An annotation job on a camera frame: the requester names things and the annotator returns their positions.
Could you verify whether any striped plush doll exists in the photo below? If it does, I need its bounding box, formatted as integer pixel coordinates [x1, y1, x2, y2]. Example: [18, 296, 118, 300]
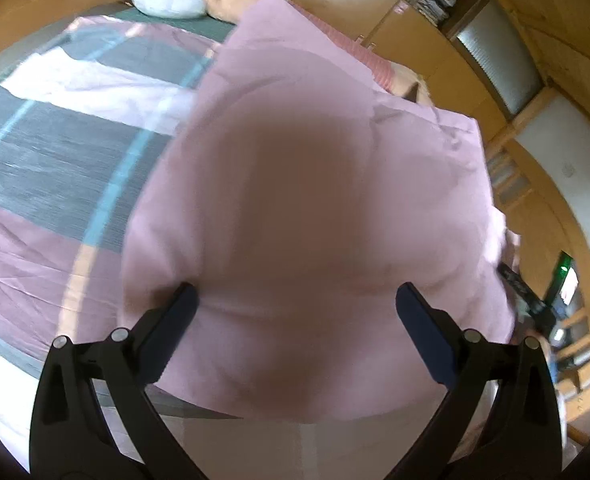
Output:
[204, 0, 433, 106]

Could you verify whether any pink and black jacket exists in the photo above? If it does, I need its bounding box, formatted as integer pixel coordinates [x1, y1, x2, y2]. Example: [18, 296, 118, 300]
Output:
[120, 0, 514, 422]

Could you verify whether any plaid bed sheet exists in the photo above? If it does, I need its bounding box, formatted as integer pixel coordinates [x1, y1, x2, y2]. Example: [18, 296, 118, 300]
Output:
[0, 1, 241, 470]

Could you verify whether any green lit device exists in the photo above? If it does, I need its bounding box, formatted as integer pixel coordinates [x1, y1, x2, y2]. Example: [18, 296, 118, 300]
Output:
[544, 252, 580, 320]

